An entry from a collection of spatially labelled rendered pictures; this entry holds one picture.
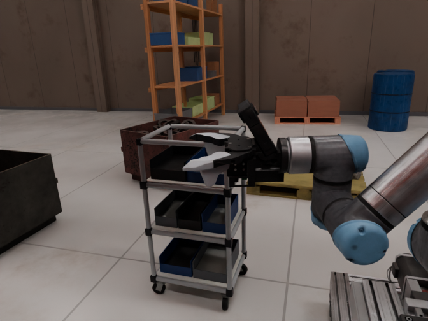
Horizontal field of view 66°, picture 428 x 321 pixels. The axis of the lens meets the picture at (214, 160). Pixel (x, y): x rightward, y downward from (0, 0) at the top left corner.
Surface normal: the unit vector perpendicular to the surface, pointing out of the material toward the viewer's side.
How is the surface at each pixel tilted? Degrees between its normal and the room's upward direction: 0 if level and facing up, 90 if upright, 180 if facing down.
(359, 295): 0
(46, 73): 90
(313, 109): 90
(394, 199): 72
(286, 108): 90
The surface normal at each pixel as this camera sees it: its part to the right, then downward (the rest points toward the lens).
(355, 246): -0.01, 0.33
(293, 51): -0.27, 0.31
